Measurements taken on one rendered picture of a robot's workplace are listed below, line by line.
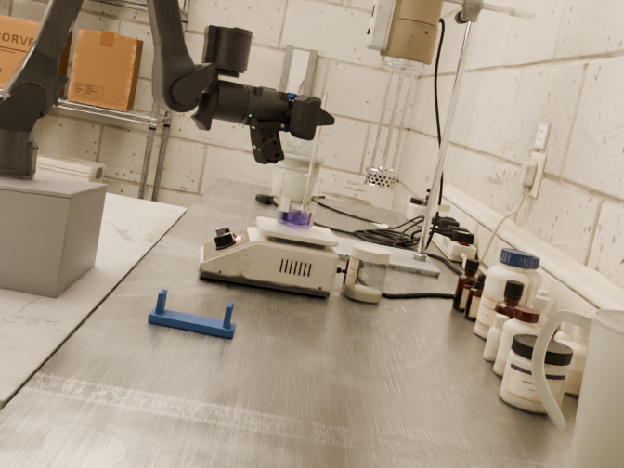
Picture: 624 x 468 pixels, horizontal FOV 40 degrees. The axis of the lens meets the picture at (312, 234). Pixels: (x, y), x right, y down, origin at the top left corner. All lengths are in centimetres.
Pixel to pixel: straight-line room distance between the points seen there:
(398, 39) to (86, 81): 197
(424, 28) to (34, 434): 119
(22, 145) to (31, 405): 49
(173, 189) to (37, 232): 276
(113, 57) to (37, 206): 242
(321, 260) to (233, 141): 250
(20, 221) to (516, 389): 60
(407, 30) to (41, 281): 90
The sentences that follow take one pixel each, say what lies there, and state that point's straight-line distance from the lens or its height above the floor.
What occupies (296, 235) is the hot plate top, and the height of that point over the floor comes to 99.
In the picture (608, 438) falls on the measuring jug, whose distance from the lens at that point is 79.
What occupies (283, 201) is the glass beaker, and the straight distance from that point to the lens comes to 132.
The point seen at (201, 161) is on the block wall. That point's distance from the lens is 377.
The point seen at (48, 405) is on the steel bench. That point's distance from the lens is 76.
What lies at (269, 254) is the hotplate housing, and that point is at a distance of 127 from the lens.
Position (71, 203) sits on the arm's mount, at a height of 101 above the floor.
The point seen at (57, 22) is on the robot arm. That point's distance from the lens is 119.
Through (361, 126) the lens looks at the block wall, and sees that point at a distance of 375.
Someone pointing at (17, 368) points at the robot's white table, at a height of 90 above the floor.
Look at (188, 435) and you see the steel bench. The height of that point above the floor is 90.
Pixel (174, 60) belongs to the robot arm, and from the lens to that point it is 122.
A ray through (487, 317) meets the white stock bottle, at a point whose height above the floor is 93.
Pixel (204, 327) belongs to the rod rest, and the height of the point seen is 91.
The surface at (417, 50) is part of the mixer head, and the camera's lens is 168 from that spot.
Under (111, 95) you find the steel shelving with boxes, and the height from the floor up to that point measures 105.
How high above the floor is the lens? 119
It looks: 9 degrees down
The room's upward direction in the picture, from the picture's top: 11 degrees clockwise
